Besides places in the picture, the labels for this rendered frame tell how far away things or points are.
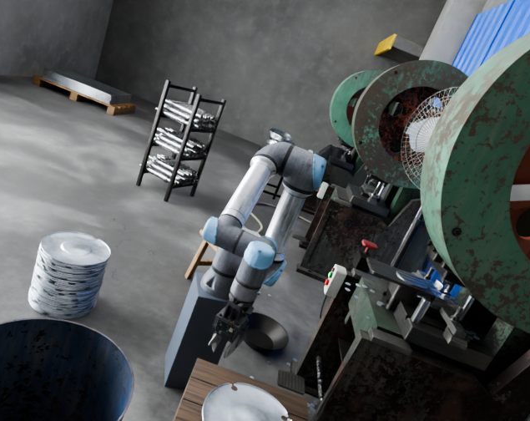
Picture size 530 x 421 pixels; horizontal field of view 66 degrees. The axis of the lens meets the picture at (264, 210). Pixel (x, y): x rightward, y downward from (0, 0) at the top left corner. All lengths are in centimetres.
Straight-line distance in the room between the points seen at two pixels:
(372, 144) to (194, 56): 591
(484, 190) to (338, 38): 716
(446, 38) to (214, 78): 406
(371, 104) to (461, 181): 180
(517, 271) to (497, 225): 14
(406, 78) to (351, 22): 539
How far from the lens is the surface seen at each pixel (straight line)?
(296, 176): 139
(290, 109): 807
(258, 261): 105
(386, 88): 283
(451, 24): 680
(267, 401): 144
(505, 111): 109
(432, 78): 289
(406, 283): 161
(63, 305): 204
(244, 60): 814
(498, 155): 110
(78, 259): 195
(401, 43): 701
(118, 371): 124
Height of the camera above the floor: 128
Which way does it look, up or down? 17 degrees down
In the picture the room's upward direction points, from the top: 22 degrees clockwise
